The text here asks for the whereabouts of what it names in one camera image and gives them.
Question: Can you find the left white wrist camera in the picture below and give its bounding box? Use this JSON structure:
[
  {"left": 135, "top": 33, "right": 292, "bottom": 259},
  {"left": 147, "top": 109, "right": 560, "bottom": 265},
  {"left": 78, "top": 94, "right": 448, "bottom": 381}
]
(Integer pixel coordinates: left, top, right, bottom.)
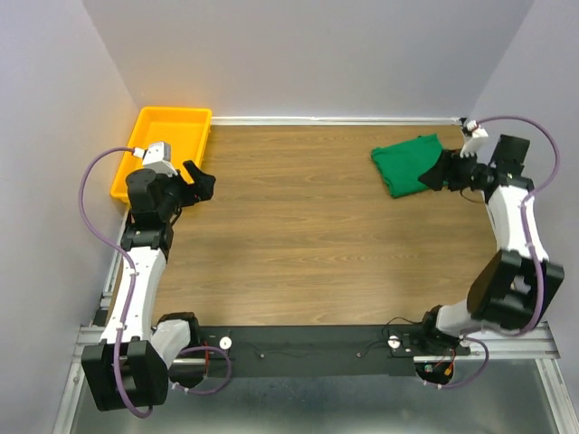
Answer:
[{"left": 132, "top": 141, "right": 177, "bottom": 177}]

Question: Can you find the purple cable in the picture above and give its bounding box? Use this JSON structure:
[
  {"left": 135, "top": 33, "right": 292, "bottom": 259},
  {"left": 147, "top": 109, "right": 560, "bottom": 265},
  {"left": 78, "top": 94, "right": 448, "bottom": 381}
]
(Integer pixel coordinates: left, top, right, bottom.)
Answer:
[
  {"left": 424, "top": 115, "right": 562, "bottom": 390},
  {"left": 77, "top": 146, "right": 233, "bottom": 420}
]

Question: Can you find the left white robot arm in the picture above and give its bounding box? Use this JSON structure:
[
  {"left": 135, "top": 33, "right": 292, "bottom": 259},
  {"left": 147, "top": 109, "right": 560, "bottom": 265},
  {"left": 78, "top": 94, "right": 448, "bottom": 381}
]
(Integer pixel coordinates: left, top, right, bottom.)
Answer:
[{"left": 81, "top": 159, "right": 215, "bottom": 419}]

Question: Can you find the yellow plastic tray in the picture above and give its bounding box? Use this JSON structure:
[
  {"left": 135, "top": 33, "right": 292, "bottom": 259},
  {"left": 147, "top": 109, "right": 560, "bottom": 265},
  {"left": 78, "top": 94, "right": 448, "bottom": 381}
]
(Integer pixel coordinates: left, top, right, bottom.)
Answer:
[{"left": 110, "top": 107, "right": 212, "bottom": 211}]

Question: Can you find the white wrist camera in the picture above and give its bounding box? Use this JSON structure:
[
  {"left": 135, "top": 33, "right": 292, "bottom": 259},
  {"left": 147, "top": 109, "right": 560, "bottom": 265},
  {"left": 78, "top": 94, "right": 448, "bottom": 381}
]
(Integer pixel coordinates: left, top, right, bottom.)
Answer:
[
  {"left": 132, "top": 141, "right": 177, "bottom": 177},
  {"left": 460, "top": 120, "right": 489, "bottom": 158}
]

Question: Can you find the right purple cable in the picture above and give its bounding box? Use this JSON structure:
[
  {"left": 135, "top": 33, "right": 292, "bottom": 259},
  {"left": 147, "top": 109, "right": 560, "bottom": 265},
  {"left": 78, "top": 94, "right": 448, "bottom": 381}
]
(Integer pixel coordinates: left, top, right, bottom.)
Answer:
[{"left": 424, "top": 115, "right": 562, "bottom": 390}]

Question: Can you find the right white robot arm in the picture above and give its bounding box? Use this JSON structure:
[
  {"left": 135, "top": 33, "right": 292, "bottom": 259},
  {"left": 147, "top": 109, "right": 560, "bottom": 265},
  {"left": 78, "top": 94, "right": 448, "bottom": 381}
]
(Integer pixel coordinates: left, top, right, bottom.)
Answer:
[{"left": 416, "top": 127, "right": 565, "bottom": 354}]

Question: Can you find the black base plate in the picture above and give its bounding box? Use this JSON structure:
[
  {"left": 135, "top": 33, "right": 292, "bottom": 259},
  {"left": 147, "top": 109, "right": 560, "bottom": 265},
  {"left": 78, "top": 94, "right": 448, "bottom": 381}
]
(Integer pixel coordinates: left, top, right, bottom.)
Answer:
[{"left": 201, "top": 324, "right": 470, "bottom": 379}]

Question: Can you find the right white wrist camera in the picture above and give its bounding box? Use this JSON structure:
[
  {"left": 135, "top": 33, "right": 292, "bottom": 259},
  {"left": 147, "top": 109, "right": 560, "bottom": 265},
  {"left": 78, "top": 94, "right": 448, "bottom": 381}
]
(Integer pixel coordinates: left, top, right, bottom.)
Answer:
[{"left": 460, "top": 120, "right": 489, "bottom": 158}]

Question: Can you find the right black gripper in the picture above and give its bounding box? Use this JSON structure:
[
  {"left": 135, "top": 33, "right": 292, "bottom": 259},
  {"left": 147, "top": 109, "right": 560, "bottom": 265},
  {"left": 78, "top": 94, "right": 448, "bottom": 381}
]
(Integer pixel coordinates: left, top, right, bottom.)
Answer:
[{"left": 416, "top": 148, "right": 494, "bottom": 193}]

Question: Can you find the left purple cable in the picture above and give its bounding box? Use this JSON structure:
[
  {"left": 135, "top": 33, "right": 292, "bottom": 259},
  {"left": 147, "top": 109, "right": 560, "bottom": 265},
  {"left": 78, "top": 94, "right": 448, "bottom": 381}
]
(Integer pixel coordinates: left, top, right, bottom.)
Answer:
[{"left": 77, "top": 146, "right": 233, "bottom": 420}]

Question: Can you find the aluminium frame rail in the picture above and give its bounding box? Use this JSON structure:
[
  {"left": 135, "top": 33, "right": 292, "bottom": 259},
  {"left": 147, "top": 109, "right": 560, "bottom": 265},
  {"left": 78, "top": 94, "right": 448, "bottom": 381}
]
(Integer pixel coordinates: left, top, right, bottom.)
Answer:
[{"left": 469, "top": 321, "right": 560, "bottom": 360}]

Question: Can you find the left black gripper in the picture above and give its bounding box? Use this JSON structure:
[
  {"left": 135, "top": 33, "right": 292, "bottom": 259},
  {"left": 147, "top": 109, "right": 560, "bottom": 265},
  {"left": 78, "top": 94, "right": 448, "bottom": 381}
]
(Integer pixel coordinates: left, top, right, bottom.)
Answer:
[{"left": 157, "top": 159, "right": 216, "bottom": 220}]

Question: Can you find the green t shirt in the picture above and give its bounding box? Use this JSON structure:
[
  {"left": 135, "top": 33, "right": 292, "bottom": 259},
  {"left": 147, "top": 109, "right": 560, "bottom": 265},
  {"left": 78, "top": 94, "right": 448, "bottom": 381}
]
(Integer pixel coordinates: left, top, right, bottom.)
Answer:
[{"left": 370, "top": 134, "right": 443, "bottom": 199}]

